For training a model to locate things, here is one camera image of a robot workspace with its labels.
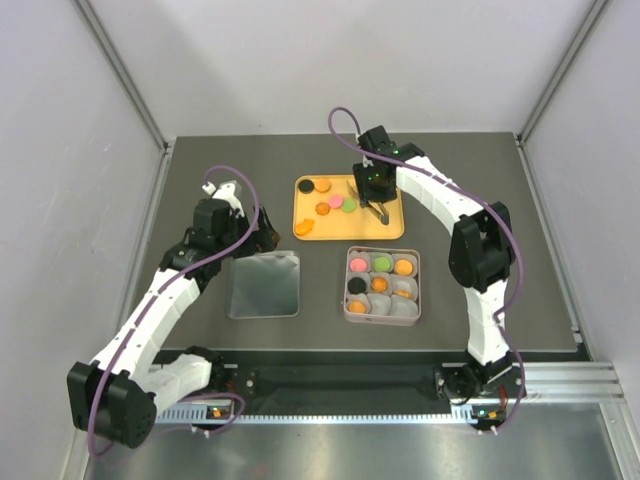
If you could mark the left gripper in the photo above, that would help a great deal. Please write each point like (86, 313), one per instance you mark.
(265, 238)

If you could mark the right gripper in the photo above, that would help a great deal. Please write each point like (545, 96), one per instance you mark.
(366, 193)

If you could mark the green sandwich cookie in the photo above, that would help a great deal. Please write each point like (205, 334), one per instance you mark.
(382, 264)
(349, 205)

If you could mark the silver tin lid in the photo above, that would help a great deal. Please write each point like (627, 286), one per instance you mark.
(264, 286)

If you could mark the pink sandwich cookie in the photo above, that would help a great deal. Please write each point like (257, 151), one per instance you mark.
(359, 265)
(336, 201)

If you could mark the orange round cookie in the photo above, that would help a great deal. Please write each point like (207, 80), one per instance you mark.
(322, 185)
(403, 267)
(357, 307)

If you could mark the orange swirl cookie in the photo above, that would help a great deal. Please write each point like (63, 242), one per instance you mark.
(379, 284)
(404, 293)
(322, 209)

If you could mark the black sandwich cookie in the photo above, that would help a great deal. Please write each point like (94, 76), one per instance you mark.
(356, 285)

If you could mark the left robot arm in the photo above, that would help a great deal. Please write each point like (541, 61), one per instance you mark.
(117, 396)

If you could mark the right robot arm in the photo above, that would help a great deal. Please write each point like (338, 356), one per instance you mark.
(480, 252)

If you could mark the orange fish cookie front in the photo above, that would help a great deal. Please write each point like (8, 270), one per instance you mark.
(304, 227)

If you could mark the yellow tray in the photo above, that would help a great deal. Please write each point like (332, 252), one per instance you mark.
(338, 225)

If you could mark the black cookie at tray corner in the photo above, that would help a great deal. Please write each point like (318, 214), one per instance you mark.
(306, 186)

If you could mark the pink cookie tin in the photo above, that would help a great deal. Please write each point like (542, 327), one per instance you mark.
(385, 308)

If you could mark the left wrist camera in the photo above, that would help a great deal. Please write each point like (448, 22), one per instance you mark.
(227, 191)

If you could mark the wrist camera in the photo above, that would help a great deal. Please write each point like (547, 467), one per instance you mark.
(376, 143)
(227, 191)

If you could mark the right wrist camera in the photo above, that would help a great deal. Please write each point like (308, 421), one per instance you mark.
(376, 143)

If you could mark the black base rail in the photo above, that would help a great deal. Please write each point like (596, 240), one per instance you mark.
(363, 388)

